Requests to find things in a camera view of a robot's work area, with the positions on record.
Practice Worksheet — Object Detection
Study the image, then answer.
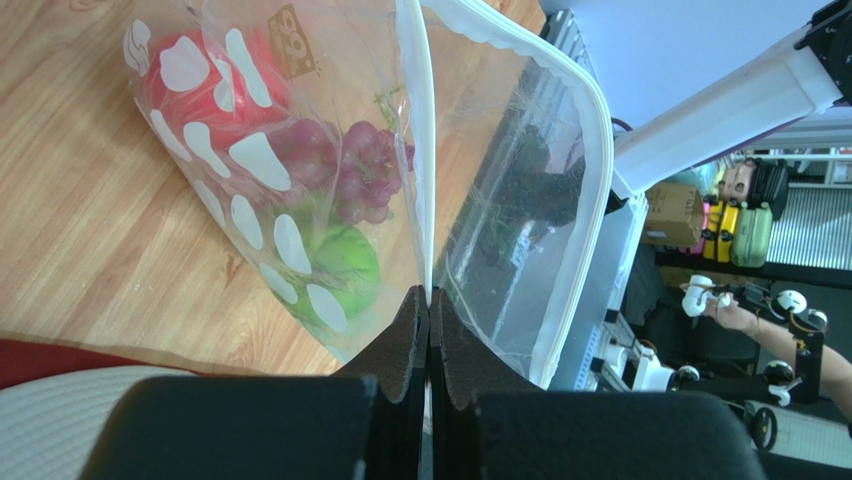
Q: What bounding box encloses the operator hand background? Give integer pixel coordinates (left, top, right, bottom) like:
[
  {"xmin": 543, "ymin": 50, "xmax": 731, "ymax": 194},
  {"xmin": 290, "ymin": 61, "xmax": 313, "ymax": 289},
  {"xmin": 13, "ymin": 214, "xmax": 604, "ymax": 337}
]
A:
[{"xmin": 704, "ymin": 297, "xmax": 760, "ymax": 336}]

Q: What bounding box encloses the person forearm background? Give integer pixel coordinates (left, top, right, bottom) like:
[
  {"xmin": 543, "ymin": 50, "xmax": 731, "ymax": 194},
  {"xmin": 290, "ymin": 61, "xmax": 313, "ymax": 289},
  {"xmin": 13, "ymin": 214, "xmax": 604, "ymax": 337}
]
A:
[{"xmin": 755, "ymin": 319, "xmax": 852, "ymax": 421}]

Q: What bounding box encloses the cardboard box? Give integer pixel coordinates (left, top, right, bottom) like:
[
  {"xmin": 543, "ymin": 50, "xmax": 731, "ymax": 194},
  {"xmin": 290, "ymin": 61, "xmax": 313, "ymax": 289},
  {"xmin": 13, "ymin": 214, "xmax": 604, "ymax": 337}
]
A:
[{"xmin": 640, "ymin": 182, "xmax": 705, "ymax": 248}]

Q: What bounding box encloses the green suitcase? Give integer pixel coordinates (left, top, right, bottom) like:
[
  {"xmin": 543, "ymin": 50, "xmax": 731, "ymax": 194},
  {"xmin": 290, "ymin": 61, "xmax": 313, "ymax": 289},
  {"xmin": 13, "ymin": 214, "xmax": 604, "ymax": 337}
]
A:
[{"xmin": 730, "ymin": 202, "xmax": 773, "ymax": 268}]

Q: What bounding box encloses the purple grapes bunch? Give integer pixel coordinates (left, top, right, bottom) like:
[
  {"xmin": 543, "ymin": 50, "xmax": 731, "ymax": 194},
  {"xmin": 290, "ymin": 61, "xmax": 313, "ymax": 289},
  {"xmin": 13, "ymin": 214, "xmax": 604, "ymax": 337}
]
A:
[{"xmin": 269, "ymin": 119, "xmax": 402, "ymax": 225}]

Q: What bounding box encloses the green apple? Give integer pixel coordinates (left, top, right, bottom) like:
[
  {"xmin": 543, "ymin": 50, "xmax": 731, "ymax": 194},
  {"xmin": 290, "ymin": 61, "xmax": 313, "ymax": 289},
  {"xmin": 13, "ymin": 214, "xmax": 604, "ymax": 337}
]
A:
[{"xmin": 284, "ymin": 223, "xmax": 380, "ymax": 333}]

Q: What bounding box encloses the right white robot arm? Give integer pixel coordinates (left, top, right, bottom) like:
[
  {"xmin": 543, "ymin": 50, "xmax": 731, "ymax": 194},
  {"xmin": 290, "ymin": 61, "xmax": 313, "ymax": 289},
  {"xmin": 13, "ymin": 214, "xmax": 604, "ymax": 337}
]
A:
[{"xmin": 611, "ymin": 1, "xmax": 851, "ymax": 198}]

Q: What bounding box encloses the dark red cloth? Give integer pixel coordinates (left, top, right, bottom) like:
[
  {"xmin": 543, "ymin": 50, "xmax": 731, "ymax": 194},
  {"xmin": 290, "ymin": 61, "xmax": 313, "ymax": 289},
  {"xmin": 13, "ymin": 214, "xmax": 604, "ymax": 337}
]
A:
[{"xmin": 0, "ymin": 338, "xmax": 174, "ymax": 391}]

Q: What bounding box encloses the clear polka dot zip bag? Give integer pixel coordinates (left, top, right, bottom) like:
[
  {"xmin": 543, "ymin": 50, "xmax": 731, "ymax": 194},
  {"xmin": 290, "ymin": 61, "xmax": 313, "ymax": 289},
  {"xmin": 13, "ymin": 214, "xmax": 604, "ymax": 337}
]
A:
[{"xmin": 122, "ymin": 1, "xmax": 614, "ymax": 388}]

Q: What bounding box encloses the red apple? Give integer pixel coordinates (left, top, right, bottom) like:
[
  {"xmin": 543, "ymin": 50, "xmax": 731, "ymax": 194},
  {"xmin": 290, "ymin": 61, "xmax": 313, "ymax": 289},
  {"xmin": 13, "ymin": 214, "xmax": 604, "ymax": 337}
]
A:
[{"xmin": 141, "ymin": 28, "xmax": 290, "ymax": 149}]

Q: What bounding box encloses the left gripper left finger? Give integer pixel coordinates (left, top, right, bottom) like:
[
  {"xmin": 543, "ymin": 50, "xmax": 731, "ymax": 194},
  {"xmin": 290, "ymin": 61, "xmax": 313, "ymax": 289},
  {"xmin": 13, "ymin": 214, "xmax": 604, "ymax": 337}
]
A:
[{"xmin": 82, "ymin": 286, "xmax": 428, "ymax": 479}]

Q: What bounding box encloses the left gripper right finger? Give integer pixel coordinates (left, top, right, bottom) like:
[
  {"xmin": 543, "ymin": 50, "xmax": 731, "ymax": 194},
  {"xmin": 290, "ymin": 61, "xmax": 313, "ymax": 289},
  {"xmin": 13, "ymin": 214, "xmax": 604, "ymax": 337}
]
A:
[{"xmin": 429, "ymin": 289, "xmax": 765, "ymax": 479}]

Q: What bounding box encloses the yellow suitcase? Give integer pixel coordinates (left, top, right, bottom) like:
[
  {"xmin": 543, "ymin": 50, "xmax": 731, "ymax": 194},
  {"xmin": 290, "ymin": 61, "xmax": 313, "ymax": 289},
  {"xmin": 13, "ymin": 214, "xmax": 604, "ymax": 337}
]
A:
[{"xmin": 702, "ymin": 200, "xmax": 741, "ymax": 263}]

